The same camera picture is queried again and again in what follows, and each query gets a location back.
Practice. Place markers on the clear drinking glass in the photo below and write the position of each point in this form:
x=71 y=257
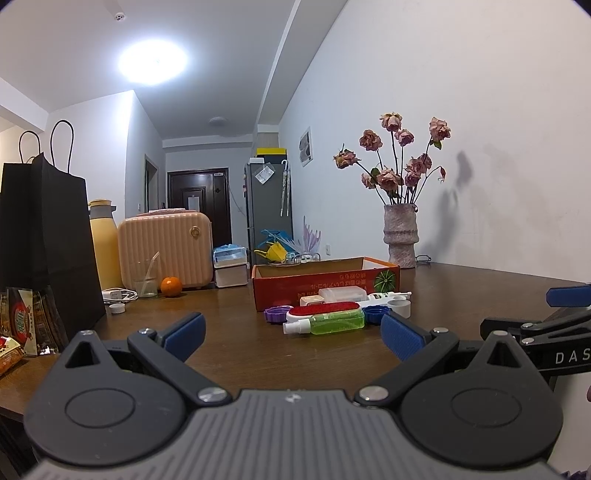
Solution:
x=145 y=281

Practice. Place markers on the dark entrance door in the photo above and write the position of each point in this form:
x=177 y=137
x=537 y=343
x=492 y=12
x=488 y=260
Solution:
x=206 y=191

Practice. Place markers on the white blue storage container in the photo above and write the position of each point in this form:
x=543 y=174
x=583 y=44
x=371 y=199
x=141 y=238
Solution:
x=230 y=266

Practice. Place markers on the green spray bottle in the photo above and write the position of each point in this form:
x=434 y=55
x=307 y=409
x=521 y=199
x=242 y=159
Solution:
x=327 y=323

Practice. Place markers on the black paper bag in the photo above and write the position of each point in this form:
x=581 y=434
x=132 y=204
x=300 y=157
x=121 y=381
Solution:
x=46 y=240

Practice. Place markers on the grey refrigerator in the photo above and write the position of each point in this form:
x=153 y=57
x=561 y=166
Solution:
x=267 y=201

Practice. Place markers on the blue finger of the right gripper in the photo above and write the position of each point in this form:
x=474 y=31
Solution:
x=569 y=297
x=519 y=329

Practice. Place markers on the small white lid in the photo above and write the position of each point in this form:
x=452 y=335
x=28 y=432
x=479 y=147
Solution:
x=117 y=308

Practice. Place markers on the wall electrical panel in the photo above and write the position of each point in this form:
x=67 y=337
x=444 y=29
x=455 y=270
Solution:
x=304 y=148

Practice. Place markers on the round ceiling lamp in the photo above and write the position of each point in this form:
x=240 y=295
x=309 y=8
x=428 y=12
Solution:
x=152 y=61

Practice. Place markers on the pink ribbed vase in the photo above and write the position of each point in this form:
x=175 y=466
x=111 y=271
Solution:
x=401 y=234

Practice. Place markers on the small cream square box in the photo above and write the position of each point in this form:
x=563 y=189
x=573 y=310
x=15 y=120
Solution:
x=312 y=300

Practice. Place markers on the yellow watering can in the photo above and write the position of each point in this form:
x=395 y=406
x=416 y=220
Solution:
x=274 y=253

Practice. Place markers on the yellow box on refrigerator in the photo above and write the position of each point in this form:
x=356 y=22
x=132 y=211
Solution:
x=270 y=151

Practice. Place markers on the red white lint brush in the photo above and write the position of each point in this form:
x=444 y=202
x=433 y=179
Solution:
x=301 y=312

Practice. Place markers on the red cardboard box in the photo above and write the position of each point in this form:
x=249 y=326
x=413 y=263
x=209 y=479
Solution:
x=285 y=284

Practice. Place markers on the orange fruit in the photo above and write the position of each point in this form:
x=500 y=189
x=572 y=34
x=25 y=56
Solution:
x=171 y=287

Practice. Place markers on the white nasal spray bottle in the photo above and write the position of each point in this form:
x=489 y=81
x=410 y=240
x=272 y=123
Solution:
x=388 y=296

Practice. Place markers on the yellow thermos jug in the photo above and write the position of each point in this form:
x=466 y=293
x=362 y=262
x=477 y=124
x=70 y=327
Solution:
x=105 y=241

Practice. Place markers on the dried pink roses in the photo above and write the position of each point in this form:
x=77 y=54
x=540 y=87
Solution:
x=397 y=178

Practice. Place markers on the pink ribbed suitcase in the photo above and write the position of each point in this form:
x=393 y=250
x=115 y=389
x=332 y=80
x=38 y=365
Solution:
x=166 y=243

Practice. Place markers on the translucent white plastic box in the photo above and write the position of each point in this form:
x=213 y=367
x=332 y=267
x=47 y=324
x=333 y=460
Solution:
x=343 y=294

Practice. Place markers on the blue plastic cap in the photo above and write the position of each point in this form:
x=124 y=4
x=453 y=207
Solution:
x=374 y=314

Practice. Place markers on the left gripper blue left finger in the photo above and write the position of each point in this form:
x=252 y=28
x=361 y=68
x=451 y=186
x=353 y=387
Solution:
x=161 y=356

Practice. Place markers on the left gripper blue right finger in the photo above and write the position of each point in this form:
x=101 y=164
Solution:
x=423 y=355

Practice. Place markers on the white charger with cable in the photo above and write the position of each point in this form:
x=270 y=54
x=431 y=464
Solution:
x=118 y=295

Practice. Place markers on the snack packets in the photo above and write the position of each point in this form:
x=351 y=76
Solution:
x=30 y=326

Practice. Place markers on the purple plastic cap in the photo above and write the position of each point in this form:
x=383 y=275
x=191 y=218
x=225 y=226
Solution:
x=277 y=315

